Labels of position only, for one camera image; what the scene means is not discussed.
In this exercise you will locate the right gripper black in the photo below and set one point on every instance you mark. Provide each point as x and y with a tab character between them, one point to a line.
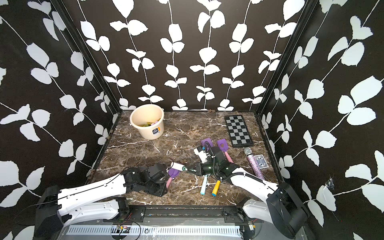
200	169

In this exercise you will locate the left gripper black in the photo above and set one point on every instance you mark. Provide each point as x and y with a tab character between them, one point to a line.
162	191

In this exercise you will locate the purple square trowel front row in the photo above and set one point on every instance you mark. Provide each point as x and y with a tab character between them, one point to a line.
172	173

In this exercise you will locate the light blue trowel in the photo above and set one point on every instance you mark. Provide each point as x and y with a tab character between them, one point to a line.
204	185

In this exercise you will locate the green white scrub brush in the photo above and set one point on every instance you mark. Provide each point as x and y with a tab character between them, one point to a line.
179	167

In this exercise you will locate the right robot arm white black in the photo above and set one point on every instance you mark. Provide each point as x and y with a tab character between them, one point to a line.
279	204

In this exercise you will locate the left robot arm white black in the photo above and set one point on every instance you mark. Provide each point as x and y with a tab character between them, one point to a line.
59	208

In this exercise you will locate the cream plastic bucket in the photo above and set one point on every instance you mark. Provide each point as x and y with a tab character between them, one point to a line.
148	113

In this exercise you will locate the black white checkerboard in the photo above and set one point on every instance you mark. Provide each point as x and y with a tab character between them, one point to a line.
238	131

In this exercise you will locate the playing card deck box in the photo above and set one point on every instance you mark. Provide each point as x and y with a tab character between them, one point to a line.
261	161

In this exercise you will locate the purple trowel pink handle right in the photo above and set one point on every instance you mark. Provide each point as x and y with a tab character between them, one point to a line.
223	146

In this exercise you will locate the black front rail base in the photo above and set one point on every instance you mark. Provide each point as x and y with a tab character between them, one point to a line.
231	214

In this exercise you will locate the white perforated cable tray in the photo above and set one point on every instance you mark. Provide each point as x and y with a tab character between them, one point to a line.
111	231

